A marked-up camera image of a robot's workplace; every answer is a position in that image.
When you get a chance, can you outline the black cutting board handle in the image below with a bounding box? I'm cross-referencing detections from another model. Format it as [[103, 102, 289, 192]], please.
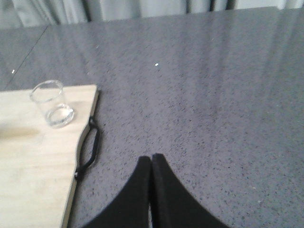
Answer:
[[74, 117, 101, 179]]

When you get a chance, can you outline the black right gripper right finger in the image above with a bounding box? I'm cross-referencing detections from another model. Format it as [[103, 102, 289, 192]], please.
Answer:
[[151, 153, 227, 228]]

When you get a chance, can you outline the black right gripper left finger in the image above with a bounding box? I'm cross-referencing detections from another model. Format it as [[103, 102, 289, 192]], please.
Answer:
[[84, 156, 152, 228]]

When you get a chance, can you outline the grey curtain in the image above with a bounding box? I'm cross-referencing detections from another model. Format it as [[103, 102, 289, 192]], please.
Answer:
[[0, 0, 304, 29]]

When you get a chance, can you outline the glass measuring beaker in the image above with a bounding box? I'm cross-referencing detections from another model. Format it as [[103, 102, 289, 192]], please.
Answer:
[[29, 80, 75, 128]]

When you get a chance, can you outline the wooden cutting board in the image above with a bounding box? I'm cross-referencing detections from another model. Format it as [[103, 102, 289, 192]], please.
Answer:
[[0, 85, 98, 228]]

